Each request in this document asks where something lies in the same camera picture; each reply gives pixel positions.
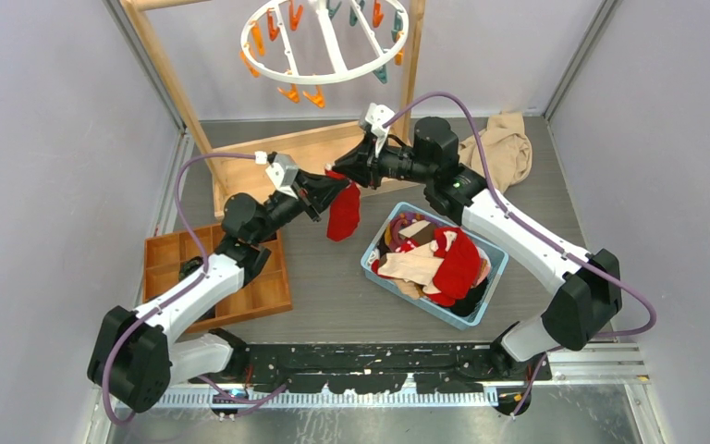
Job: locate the wooden compartment tray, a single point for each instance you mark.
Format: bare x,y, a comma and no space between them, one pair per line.
165,261

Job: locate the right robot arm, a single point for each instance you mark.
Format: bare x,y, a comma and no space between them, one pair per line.
585,295

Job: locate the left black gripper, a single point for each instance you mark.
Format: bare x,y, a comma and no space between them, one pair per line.
316,191

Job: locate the teal clothes peg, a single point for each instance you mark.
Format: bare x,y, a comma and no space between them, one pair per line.
381,74

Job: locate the orange clothes peg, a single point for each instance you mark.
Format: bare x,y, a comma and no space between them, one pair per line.
291,93
317,97

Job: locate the blue plastic basket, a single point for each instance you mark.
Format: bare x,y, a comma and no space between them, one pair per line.
406,215

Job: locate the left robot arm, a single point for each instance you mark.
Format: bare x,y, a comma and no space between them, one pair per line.
139,353

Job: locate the wooden hanger stand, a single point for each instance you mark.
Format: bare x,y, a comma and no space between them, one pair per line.
309,148

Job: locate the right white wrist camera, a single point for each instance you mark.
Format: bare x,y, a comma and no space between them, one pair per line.
375,121

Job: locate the beige cloth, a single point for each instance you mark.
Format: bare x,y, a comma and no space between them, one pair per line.
508,150

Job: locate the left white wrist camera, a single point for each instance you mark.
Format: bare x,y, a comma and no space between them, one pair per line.
282,171

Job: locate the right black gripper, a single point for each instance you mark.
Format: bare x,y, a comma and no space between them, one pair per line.
361,166

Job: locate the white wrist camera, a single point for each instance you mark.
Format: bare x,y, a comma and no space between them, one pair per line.
282,171
375,121

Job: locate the white round clip hanger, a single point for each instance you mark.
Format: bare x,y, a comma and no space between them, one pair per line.
266,41

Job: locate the beige sock in basket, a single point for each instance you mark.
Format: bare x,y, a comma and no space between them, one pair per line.
418,265

